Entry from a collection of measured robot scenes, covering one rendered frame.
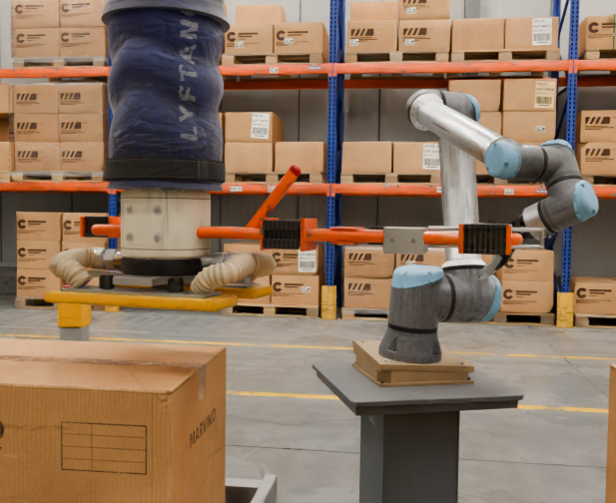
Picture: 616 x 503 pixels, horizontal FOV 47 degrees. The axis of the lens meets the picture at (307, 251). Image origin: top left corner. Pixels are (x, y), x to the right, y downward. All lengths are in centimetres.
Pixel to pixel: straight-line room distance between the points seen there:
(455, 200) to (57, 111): 768
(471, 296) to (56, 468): 132
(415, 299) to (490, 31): 685
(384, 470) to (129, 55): 136
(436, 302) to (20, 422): 124
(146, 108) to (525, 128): 751
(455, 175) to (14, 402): 148
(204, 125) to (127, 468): 61
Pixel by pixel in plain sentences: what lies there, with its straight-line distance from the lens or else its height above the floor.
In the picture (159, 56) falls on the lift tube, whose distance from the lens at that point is 133.
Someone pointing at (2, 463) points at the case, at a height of 81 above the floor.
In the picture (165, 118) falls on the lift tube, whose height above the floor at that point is 141.
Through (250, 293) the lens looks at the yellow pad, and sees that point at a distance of 139.
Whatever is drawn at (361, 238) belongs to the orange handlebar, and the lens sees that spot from 124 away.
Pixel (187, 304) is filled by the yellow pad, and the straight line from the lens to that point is 123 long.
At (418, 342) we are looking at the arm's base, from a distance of 213.
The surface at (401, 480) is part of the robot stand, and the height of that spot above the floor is 48.
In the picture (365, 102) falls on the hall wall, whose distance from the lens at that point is 991.
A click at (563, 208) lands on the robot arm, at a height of 127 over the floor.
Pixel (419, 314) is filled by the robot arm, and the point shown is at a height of 95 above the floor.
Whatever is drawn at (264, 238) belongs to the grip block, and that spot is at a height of 120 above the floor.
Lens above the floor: 124
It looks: 3 degrees down
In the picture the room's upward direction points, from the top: 1 degrees clockwise
